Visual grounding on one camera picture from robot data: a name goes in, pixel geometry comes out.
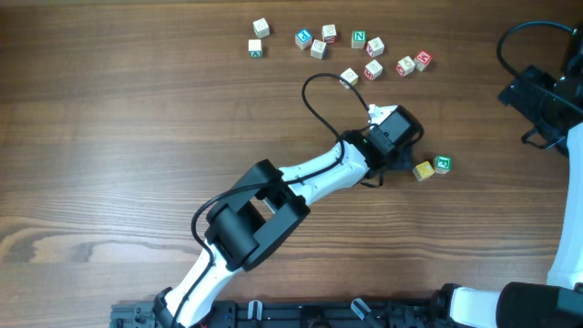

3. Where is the yellow letter K block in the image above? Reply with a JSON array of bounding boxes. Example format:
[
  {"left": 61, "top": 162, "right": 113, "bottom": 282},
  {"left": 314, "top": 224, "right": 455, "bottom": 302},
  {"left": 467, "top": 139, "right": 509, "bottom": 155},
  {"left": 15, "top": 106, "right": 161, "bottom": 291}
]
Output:
[{"left": 413, "top": 161, "right": 435, "bottom": 181}]

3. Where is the green letter F block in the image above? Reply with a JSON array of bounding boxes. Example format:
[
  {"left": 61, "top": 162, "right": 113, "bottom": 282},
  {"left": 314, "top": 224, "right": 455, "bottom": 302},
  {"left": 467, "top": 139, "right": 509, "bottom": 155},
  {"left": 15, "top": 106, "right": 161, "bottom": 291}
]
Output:
[{"left": 433, "top": 155, "right": 453, "bottom": 174}]

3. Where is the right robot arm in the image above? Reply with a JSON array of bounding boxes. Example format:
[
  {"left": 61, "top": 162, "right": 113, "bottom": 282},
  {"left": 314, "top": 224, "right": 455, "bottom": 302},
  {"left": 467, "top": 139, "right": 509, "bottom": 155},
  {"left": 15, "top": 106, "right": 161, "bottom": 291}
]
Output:
[{"left": 425, "top": 21, "right": 582, "bottom": 327}]

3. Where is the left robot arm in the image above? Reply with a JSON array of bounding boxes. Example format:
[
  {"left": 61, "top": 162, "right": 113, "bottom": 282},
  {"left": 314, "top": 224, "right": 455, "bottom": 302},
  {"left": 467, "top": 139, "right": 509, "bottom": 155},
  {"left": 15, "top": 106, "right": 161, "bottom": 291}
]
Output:
[{"left": 153, "top": 106, "right": 424, "bottom": 327}]

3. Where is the white block red number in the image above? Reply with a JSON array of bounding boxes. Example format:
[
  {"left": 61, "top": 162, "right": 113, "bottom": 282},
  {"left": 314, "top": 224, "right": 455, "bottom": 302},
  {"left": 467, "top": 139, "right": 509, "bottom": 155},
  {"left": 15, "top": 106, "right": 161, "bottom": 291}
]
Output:
[{"left": 395, "top": 56, "right": 415, "bottom": 77}]

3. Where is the white block red letter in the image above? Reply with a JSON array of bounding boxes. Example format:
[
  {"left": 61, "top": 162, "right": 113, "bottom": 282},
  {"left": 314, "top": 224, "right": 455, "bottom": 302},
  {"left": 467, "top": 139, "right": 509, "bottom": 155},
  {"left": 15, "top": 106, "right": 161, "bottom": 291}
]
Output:
[{"left": 364, "top": 59, "right": 384, "bottom": 80}]

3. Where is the white block yellow side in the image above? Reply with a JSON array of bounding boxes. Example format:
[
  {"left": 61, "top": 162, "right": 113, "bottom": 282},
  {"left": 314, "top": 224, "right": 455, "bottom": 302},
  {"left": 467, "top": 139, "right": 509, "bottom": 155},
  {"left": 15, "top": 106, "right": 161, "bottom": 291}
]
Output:
[{"left": 341, "top": 68, "right": 359, "bottom": 89}]

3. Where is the red letter M block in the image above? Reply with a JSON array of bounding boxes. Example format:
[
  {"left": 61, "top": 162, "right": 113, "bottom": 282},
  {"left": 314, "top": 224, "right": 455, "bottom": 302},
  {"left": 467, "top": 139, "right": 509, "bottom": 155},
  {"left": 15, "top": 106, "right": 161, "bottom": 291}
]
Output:
[{"left": 414, "top": 50, "right": 433, "bottom": 71}]

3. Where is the white block red picture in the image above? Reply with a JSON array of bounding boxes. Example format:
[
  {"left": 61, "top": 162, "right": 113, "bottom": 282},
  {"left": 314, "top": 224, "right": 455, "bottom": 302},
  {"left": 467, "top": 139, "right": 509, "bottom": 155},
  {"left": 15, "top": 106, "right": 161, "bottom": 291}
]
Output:
[{"left": 365, "top": 36, "right": 385, "bottom": 57}]

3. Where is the green letter N block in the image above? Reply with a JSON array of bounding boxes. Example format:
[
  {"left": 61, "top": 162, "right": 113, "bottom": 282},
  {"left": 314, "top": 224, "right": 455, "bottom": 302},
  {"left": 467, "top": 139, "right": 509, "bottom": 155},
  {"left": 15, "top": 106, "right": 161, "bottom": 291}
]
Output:
[{"left": 351, "top": 30, "right": 367, "bottom": 49}]

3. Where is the white block grey picture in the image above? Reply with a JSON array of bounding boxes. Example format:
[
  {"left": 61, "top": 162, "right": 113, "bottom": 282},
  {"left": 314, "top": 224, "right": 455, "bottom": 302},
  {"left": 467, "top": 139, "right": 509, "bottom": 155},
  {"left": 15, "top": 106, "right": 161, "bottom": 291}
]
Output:
[{"left": 310, "top": 39, "right": 327, "bottom": 59}]

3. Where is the white block red side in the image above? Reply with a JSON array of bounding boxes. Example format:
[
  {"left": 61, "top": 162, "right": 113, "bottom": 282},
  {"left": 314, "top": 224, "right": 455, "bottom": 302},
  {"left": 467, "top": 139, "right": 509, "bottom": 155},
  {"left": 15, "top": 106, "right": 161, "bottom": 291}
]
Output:
[{"left": 322, "top": 24, "right": 338, "bottom": 44}]

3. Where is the blue letter P block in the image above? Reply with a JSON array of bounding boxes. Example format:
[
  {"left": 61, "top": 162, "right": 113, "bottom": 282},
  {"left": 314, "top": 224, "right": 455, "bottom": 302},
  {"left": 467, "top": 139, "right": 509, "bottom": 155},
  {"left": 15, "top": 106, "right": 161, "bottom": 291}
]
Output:
[{"left": 295, "top": 29, "right": 312, "bottom": 50}]

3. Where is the white block green side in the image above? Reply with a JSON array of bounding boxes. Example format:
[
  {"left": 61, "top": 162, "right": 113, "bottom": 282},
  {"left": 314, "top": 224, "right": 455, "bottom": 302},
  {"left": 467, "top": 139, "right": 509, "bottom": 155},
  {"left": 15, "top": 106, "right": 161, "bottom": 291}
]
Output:
[{"left": 248, "top": 39, "right": 263, "bottom": 58}]

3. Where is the plain white wooden block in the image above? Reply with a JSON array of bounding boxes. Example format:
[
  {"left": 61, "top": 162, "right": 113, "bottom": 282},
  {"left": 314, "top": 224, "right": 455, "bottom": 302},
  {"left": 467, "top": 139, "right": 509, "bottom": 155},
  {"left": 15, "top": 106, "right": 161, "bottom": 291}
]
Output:
[{"left": 252, "top": 18, "right": 271, "bottom": 38}]

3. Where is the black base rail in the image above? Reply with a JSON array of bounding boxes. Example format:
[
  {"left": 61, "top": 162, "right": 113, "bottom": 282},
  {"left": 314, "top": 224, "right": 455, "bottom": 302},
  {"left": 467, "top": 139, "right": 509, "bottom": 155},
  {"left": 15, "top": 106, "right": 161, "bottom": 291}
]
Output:
[{"left": 108, "top": 298, "right": 438, "bottom": 328}]

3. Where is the left black camera cable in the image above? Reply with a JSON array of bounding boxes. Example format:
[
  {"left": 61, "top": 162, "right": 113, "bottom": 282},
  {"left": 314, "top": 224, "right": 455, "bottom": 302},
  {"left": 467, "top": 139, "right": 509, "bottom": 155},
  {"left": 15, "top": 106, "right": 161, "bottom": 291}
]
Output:
[{"left": 170, "top": 72, "right": 373, "bottom": 328}]

